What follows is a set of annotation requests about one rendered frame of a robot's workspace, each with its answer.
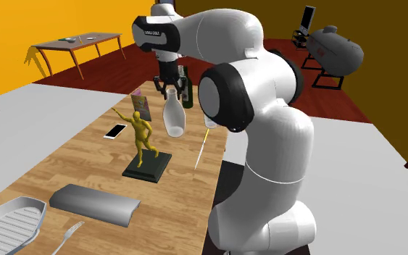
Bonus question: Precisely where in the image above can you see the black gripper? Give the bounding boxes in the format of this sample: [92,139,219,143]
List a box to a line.
[153,59,188,101]

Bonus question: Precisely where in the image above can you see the dark green glass bottle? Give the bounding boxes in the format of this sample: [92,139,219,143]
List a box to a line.
[182,65,194,109]

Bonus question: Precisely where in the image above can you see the white ceramic vase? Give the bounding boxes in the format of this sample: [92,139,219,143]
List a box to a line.
[162,88,187,138]

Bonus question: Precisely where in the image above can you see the clear drinking glass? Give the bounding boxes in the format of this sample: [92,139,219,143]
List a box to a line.
[203,113,219,130]

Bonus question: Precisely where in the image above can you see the golden figure on dark base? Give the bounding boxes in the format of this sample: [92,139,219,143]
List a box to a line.
[111,106,173,184]

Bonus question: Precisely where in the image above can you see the white smartphone with black screen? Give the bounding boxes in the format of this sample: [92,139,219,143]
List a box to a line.
[103,123,128,141]

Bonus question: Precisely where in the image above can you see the wooden side table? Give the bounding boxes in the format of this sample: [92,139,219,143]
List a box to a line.
[31,32,127,80]

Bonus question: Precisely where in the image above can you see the grey rounded block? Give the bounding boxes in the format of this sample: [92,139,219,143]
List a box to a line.
[49,183,142,228]

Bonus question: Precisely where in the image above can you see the television on black stand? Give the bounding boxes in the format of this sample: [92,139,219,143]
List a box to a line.
[291,5,317,49]

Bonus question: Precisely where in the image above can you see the grey tank on black stand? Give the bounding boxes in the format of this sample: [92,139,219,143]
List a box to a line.
[301,25,365,91]

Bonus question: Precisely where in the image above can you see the silver fork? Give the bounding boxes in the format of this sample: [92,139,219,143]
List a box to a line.
[51,220,86,255]

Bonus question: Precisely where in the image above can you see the grey ribbed tray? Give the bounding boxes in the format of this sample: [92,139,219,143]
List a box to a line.
[0,196,48,255]

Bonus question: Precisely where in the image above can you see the yellow-handled white knife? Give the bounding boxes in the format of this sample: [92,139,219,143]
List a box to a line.
[193,127,211,171]

